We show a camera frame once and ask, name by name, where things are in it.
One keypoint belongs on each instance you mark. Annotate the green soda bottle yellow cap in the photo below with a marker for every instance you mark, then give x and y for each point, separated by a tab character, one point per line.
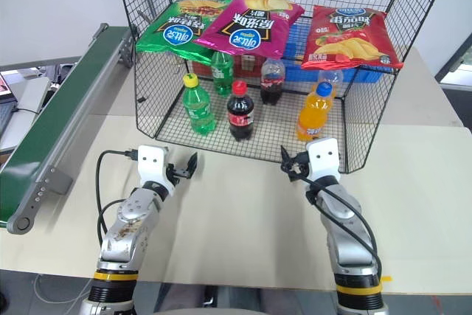
199	112

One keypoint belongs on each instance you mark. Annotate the cola bottle without visible cap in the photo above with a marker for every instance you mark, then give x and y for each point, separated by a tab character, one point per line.
272	86

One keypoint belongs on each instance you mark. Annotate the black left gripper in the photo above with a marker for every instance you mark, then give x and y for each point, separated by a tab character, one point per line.
175	174

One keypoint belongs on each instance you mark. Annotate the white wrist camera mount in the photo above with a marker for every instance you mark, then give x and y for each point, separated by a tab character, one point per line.
324	156
151	162

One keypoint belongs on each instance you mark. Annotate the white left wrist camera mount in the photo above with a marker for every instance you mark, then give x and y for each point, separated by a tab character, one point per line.
151	162

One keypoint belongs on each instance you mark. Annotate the yellow tape strip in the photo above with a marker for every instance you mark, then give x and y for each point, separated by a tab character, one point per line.
385	279

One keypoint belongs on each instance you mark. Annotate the green potato chips bag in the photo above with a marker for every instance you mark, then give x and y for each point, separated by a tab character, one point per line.
173	34

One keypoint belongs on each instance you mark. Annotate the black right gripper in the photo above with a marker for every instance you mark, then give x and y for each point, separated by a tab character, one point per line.
299	165

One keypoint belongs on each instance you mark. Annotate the blue plastic crate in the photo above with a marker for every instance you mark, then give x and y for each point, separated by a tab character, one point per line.
365	74

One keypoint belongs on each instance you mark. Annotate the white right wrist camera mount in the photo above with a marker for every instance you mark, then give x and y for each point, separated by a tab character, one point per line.
324	156

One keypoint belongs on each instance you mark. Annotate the grey laptop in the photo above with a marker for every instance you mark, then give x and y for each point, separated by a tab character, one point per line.
22	99

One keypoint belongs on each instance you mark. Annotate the magenta potato chips bag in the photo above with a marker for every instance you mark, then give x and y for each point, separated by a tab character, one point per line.
250	27

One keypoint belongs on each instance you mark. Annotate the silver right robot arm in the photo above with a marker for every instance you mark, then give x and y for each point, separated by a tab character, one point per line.
346	241

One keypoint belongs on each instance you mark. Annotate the green conveyor belt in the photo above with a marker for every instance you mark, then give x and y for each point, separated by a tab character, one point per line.
55	108

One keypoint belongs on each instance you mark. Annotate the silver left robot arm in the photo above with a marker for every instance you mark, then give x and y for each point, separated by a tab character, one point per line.
125	226

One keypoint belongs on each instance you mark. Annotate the orange soda bottle blue cap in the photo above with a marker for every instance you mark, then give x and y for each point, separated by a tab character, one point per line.
313	116

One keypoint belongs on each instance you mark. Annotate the cola bottle red cap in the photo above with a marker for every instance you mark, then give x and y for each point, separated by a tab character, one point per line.
240	116

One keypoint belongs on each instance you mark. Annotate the translucent soda bottle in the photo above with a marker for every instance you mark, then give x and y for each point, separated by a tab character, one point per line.
332	77

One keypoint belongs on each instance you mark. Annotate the red potato chips bag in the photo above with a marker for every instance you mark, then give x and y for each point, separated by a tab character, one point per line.
346	38

